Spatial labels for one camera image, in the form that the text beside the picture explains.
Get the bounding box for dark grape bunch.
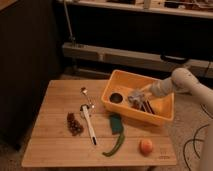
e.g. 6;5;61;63
67;113;84;136

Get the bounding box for grey cloth towel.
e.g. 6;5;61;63
127;90;145;108

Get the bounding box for green sponge piece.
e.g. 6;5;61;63
109;114;124;135

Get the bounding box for black floor cables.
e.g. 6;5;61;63
182;103;213;171

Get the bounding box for orange peach fruit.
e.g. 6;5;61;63
139;139;153;156

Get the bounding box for wooden board table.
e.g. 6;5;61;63
22;80;177;167

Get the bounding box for upper wooden shelf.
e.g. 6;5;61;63
57;0;213;19

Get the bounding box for dark round cup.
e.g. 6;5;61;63
110;93;123;103

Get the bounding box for dark striped item in tray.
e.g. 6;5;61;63
140;101;154;114

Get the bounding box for white handled brush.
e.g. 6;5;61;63
81;104;97;145

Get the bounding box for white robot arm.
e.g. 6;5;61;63
141;68;213;171

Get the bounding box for yellow plastic tray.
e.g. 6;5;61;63
101;70;174;126

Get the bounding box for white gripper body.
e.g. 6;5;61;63
142;79;171;99

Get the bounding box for green chili pepper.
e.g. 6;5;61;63
102;133;125;157

